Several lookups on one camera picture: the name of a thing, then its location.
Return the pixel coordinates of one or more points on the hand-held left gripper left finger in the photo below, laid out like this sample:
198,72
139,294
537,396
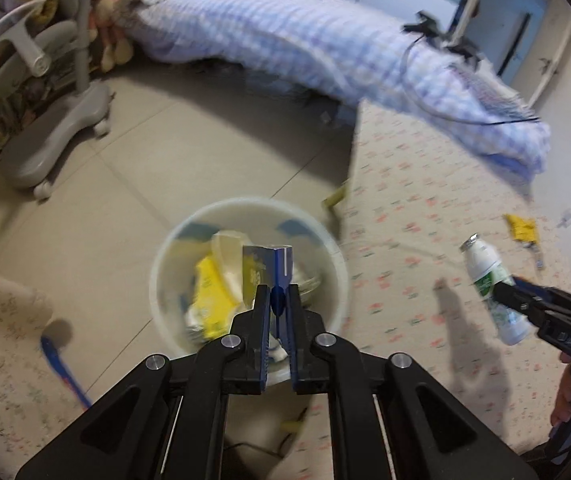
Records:
264,320

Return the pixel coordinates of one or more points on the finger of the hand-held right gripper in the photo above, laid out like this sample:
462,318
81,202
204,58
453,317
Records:
533,287
513,300

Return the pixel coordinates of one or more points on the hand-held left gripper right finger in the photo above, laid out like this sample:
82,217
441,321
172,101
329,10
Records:
294,320

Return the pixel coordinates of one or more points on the white yogurt bottle green label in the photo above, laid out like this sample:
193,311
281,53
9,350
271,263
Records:
485,265

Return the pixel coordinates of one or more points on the blue cracker box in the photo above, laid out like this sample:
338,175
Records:
265,260

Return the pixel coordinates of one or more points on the yellow carton box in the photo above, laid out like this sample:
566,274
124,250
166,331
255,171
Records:
210,290

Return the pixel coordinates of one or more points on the white trash bin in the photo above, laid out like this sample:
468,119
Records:
175,260

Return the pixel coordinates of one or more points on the yellow snack wrapper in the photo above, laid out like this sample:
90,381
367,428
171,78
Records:
520,227

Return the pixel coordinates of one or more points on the yellow paper scrap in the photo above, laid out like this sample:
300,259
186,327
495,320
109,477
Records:
335,200
295,425

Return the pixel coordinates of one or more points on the floral bed sheet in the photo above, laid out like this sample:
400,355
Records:
415,210

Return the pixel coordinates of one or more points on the blue stick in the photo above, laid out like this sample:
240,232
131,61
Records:
60,367

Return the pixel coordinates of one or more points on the floral cloth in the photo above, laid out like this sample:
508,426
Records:
0,340

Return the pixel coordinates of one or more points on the grey chair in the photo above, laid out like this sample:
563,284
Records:
55,135

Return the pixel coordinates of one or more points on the blue checked duvet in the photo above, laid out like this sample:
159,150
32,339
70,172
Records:
290,25

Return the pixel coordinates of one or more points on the beige plush toy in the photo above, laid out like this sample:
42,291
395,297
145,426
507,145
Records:
115,50

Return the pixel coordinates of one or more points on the white wall socket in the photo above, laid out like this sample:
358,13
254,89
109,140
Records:
568,217

